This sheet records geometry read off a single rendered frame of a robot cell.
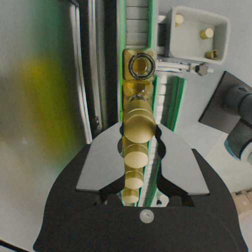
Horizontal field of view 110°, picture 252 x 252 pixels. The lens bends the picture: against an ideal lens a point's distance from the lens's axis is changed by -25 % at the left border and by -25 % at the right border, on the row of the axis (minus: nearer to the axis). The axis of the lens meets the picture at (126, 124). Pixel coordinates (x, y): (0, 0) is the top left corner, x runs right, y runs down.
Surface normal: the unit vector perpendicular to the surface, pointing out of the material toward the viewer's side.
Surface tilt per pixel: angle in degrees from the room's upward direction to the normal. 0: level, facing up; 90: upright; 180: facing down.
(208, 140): 0
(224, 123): 3
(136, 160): 0
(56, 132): 90
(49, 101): 90
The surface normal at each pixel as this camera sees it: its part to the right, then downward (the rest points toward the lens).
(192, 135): -0.06, 0.49
